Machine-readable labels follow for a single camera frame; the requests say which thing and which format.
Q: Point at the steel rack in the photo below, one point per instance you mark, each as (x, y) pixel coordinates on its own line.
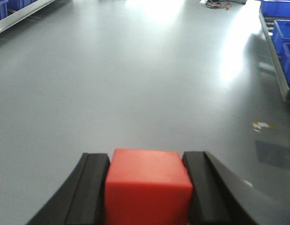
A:
(267, 25)
(18, 16)

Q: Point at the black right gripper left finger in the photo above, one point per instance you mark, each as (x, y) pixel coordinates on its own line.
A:
(80, 199)

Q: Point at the blue bins rack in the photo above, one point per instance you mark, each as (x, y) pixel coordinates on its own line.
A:
(281, 30)
(15, 5)

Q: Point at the blue bins right rack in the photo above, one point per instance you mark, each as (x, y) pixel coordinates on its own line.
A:
(281, 30)

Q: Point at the blue bins left rack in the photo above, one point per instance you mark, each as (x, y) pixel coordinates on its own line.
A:
(15, 5)

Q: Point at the steel rack right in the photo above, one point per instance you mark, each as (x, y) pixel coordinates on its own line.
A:
(267, 25)

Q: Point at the red cube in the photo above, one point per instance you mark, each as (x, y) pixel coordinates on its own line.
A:
(147, 187)

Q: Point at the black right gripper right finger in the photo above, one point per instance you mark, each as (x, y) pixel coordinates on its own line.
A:
(219, 198)

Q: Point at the steel rack left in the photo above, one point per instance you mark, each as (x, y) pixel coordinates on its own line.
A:
(18, 16)

